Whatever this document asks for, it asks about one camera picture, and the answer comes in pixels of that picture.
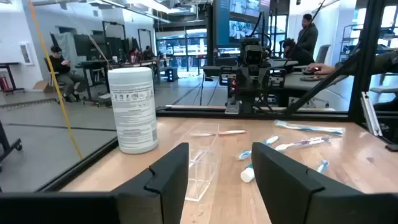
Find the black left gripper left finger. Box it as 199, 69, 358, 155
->
0, 142, 190, 224

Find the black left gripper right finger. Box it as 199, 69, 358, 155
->
251, 142, 398, 224

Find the clear plastic bag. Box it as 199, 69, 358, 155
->
172, 123, 223, 202

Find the teal toothpaste tube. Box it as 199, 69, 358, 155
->
239, 164, 256, 184

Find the purple white toothbrush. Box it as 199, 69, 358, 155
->
275, 136, 332, 152

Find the blue white toothbrush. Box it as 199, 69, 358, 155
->
236, 134, 280, 161
316, 159, 330, 174
274, 119, 345, 136

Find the person's forearm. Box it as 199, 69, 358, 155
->
334, 51, 398, 75

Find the person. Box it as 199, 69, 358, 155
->
48, 45, 85, 103
129, 46, 141, 63
142, 45, 156, 62
297, 13, 320, 58
281, 37, 315, 67

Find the grey desk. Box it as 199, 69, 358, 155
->
284, 73, 349, 93

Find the person's hand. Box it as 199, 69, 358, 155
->
306, 63, 336, 76

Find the grey office chair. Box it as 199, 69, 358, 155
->
315, 44, 332, 65

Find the white wipes canister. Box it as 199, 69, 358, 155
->
108, 67, 159, 155

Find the silver aluminium profile piece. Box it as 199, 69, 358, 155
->
360, 91, 383, 138

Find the black work table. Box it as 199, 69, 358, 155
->
74, 60, 110, 103

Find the cardboard box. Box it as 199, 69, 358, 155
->
32, 80, 57, 93

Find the black wheeled stand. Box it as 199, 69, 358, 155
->
0, 119, 23, 172

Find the large wall display screen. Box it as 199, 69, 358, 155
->
214, 0, 271, 47

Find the yellow hanging cord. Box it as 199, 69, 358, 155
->
29, 0, 84, 160

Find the white wall picture frame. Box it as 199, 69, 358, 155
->
19, 42, 34, 66

